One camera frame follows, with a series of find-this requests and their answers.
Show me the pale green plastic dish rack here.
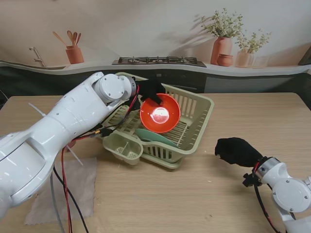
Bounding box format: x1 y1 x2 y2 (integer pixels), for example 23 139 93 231
102 72 215 156

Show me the grey cleaning cloth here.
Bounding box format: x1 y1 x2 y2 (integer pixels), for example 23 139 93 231
24 156 98 225

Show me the pale green cutlery holder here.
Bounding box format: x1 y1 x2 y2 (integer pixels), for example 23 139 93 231
102 132 143 166

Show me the teal plate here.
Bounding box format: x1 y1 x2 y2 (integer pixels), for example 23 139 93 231
135 128 180 149

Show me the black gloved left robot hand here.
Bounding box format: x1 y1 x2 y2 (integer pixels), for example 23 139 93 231
137 79 167 106

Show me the red left arm cable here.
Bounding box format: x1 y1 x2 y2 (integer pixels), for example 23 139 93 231
61 84 140 233

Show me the white cable tie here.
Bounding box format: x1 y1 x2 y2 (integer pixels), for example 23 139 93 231
28 102 46 117
67 145 84 166

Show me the orange plastic bowl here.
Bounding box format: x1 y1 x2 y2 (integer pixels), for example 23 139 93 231
139 93 181 133

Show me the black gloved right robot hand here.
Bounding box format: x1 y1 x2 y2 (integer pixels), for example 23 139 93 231
214 137 264 168

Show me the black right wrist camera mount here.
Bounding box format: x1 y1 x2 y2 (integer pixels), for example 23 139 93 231
242 172 262 188

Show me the red black right arm cable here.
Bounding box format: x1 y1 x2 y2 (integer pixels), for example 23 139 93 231
252 162 282 233

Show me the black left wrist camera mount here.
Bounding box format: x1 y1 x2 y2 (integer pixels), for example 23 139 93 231
123 99 141 113

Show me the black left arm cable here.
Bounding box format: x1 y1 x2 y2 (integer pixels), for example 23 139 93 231
52 97 137 233

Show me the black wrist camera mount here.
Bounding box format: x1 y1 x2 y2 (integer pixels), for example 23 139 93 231
242 172 262 188
123 99 141 113

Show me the printed kitchen backdrop banner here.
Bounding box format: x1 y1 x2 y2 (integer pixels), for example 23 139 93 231
0 0 311 97

